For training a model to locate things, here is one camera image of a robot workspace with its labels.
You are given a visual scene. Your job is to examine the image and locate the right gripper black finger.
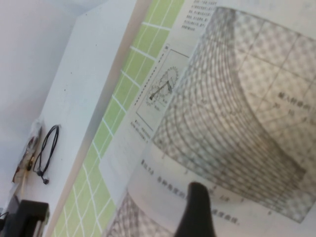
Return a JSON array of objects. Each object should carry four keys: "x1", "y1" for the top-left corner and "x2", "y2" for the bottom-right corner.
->
[{"x1": 172, "y1": 182, "x2": 217, "y2": 237}]

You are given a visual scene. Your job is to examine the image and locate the black looped cable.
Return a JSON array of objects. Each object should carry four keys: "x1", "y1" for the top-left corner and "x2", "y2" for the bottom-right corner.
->
[{"x1": 33, "y1": 124, "x2": 60, "y2": 185}]

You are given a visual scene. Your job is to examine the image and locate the hardcover textbook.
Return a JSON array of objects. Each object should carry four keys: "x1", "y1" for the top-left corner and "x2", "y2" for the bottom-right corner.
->
[{"x1": 98, "y1": 0, "x2": 316, "y2": 237}]

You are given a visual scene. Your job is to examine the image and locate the green white checked tablecloth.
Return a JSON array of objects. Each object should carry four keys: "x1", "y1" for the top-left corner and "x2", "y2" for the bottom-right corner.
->
[{"x1": 53, "y1": 0, "x2": 186, "y2": 237}]

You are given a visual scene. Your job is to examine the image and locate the clear plastic bag with parts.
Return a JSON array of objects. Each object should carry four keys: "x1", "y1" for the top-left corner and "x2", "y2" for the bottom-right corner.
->
[{"x1": 11, "y1": 119, "x2": 44, "y2": 184}]

